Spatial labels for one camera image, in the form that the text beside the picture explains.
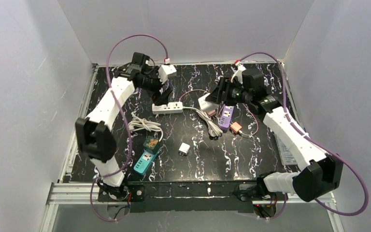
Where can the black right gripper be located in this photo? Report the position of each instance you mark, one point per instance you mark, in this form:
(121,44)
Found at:
(222,91)

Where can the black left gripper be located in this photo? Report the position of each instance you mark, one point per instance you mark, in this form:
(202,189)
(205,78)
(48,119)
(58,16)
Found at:
(159,88)

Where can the white power strip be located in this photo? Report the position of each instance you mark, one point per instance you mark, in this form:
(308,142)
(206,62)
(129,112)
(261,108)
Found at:
(170,108)

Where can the white multi-socket adapter plug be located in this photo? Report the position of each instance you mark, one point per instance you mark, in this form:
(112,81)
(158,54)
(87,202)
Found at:
(206,106)

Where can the purple power strip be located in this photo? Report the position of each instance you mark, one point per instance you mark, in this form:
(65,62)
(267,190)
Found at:
(225,118)

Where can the green dragon socket cube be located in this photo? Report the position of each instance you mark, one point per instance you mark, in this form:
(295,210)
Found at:
(152,145)

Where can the small white cube charger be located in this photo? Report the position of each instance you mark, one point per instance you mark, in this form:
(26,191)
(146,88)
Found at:
(184,149)

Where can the teal power strip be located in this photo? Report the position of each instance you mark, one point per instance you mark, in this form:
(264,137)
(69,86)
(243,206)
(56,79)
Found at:
(144,162)

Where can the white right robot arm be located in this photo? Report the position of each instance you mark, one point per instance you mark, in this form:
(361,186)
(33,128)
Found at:
(319,172)

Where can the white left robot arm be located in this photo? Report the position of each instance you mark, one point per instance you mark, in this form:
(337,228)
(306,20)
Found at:
(94,132)

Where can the pink small plug adapter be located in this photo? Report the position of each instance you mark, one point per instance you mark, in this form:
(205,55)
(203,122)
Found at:
(212,113)

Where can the clear plastic parts box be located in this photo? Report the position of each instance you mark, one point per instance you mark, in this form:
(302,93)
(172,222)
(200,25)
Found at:
(286,157)

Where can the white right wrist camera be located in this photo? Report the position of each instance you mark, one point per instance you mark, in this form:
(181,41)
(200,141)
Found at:
(238,72)

